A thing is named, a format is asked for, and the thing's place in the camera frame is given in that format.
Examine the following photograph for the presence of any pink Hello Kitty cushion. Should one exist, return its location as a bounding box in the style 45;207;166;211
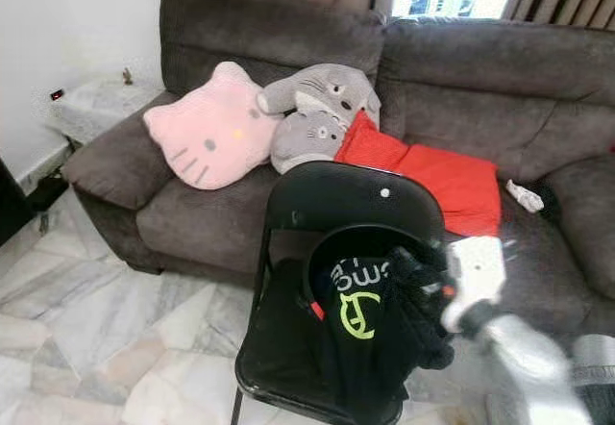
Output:
142;62;280;190

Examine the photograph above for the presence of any side table lace cloth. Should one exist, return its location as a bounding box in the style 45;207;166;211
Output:
48;79;164;147

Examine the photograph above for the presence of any dark brown fabric sofa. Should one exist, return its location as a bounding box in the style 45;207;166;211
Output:
61;0;615;301

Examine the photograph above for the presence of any black folding chair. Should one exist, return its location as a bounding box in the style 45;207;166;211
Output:
231;161;448;425

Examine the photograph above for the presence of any black round laundry basket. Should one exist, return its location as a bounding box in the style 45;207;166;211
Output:
303;223;453;315

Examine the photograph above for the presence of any small grey Totoro plush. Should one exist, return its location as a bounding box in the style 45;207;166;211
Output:
269;110;347;174

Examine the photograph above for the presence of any small white soft toy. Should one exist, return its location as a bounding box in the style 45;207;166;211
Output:
506;180;546;213

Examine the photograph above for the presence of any grey standing fan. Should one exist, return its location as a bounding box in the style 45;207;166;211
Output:
572;334;615;416

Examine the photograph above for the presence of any red cushion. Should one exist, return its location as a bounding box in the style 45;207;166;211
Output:
334;110;503;238

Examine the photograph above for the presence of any black floor box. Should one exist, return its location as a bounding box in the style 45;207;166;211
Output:
0;161;30;243

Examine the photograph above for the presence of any black printed shirt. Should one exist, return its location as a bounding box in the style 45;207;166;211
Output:
312;247;453;421

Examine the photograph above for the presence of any small black floor bag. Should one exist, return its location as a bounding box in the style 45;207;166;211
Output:
27;173;70;213

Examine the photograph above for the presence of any large grey Totoro plush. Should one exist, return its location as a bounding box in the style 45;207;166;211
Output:
258;63;381;123

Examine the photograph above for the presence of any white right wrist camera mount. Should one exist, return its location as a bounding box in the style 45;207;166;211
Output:
440;236;508;333

